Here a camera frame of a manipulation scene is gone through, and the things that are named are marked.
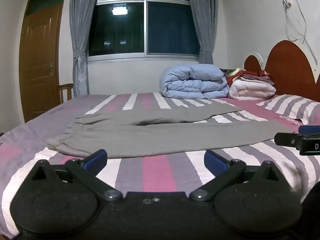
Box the folded light blue duvet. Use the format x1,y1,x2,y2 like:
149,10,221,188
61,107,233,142
159,64,232,100

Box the striped bed sheet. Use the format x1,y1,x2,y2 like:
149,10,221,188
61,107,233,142
0,91,320,240

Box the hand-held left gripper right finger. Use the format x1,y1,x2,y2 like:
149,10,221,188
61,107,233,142
189,149,285,202

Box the gray pants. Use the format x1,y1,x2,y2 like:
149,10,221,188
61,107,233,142
46,103,296,159

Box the wooden chair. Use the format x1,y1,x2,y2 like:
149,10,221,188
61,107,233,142
59,83,74,105

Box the gray curtain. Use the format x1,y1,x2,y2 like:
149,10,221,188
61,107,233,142
185,0,220,65
69,0,101,97

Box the brown wooden door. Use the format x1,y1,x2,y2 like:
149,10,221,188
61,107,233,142
19,0,68,124

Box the floral cloth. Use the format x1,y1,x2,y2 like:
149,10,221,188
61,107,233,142
223,67,245,77

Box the folded white blanket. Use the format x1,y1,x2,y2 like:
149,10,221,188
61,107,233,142
227,78,277,100

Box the sliding glass window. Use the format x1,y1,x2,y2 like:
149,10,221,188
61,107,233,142
88,0,201,62

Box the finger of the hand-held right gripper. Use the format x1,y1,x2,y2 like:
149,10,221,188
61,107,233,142
274,132,304,149
298,125,320,135

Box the brown wooden headboard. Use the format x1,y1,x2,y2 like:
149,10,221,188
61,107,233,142
244,40,320,101

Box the white wall socket with cable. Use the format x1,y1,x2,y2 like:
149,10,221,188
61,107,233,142
282,0,320,64

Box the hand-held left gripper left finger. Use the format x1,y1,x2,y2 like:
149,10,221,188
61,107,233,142
29,149,123,202

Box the striped pillow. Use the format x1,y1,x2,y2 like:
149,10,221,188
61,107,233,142
257,94,320,127

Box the stack of red clothes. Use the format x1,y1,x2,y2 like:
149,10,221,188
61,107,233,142
226,70,275,86

